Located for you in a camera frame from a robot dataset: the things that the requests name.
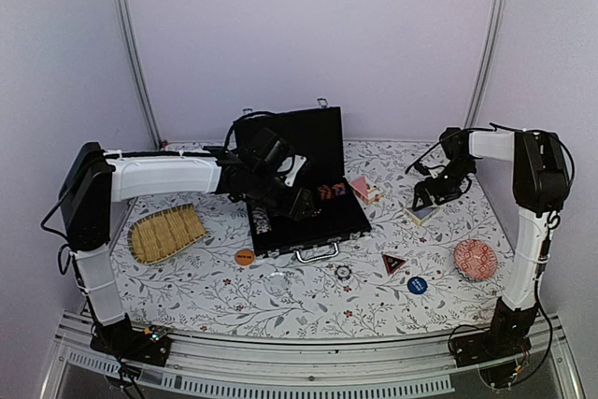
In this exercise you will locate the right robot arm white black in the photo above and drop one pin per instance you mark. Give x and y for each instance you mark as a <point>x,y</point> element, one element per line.
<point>542,177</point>

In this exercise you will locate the blue round dealer button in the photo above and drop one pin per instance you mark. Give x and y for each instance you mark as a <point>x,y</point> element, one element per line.
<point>417,285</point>

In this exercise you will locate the black poker set case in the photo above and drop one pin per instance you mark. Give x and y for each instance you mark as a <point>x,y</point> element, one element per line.
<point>317,134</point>

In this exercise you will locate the blue playing card deck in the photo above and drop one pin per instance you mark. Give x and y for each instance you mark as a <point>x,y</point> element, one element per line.
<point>420,216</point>

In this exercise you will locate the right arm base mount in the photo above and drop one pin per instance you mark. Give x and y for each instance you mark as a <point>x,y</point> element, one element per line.
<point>499,361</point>

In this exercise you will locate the left aluminium frame post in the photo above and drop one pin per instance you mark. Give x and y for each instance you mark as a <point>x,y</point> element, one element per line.
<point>128,35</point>

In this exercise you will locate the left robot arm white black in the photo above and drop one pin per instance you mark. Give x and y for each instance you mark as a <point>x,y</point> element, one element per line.
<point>99,178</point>

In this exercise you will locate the right aluminium frame post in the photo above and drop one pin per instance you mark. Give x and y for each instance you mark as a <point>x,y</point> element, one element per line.
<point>484,68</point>

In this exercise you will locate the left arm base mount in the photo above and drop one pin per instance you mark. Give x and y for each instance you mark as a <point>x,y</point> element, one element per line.
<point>123,342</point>

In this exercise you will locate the orange round dealer button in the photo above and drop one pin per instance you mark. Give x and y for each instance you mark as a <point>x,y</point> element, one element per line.
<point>244,257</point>

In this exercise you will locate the red patterned bowl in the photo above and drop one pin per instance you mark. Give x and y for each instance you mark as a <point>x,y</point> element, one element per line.
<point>475,260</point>

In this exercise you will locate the aluminium frame post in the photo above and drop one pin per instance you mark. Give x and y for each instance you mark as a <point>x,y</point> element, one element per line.
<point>484,68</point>
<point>128,35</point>

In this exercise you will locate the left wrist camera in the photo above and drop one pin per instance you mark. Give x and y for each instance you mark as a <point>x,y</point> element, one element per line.
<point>290,169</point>

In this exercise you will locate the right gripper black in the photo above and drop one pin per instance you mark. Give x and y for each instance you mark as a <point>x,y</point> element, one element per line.
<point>422,188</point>

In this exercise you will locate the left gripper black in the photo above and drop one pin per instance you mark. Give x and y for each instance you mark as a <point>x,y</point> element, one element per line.
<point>296,206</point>

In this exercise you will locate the floral table cloth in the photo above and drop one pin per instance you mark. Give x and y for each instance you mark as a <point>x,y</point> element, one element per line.
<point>203,289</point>

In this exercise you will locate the front aluminium rail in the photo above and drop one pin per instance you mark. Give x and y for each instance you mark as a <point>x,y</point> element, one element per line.
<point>225,366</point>

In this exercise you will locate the woven bamboo tray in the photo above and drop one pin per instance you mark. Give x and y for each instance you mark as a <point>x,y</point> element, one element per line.
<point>164,234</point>

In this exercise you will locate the clear plastic round lid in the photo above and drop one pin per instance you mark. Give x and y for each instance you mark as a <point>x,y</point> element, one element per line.
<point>277,283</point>

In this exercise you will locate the black triangular all-in button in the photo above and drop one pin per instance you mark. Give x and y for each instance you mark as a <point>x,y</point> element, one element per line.
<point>392,263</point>

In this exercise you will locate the blue orange poker chip row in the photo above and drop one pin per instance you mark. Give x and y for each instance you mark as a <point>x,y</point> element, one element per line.
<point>261,221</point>

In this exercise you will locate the red playing card deck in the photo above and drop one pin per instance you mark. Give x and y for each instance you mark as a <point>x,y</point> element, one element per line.
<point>367,192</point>

